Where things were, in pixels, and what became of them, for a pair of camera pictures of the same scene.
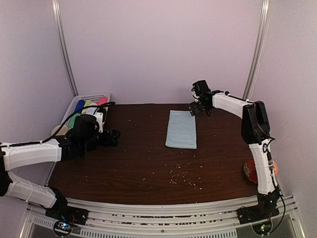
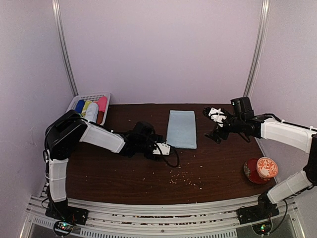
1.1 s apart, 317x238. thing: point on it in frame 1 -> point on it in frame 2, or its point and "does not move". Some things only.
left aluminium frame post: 60,30 does not move
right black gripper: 196,109 -> 214,136
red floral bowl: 250,170 does not move
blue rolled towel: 79,106 does not move
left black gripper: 114,138 -> 157,137
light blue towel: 181,131 does not move
